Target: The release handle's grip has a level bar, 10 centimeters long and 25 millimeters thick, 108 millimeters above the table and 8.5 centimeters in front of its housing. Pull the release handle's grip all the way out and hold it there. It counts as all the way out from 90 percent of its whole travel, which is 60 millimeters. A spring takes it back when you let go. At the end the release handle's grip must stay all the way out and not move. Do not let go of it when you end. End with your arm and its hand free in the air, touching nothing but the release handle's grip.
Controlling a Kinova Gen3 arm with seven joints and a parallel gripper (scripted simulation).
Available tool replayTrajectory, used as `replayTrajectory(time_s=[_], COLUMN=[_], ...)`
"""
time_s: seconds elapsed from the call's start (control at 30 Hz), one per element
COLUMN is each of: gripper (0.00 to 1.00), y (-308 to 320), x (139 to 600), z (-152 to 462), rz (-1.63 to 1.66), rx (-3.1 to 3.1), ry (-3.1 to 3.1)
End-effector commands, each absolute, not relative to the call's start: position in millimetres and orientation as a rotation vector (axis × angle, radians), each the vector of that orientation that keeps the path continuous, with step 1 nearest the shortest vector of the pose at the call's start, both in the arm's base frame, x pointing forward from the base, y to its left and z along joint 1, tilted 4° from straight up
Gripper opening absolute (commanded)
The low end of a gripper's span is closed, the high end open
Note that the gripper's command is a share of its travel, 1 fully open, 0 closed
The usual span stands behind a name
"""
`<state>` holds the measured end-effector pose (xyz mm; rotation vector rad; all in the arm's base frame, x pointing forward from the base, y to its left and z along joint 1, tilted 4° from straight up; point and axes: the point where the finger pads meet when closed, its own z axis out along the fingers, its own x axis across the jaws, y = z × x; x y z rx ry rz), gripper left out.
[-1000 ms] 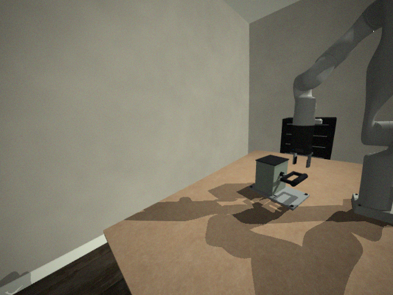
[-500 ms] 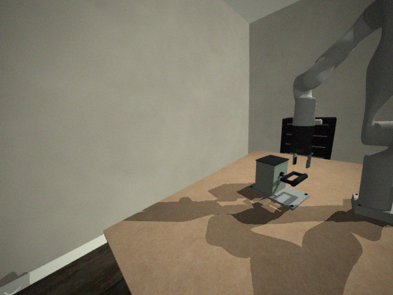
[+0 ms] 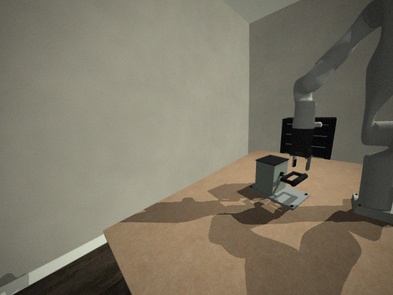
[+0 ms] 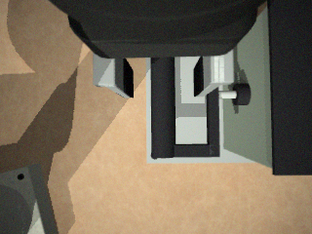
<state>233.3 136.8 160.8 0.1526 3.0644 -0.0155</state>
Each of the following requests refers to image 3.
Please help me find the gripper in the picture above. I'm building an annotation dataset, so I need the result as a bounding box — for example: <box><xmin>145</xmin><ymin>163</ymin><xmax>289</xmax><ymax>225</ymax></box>
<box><xmin>289</xmin><ymin>116</ymin><xmax>322</xmax><ymax>171</ymax></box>

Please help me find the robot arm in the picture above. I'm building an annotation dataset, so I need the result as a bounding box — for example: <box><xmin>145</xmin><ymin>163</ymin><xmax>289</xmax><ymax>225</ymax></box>
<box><xmin>294</xmin><ymin>0</ymin><xmax>393</xmax><ymax>211</ymax></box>

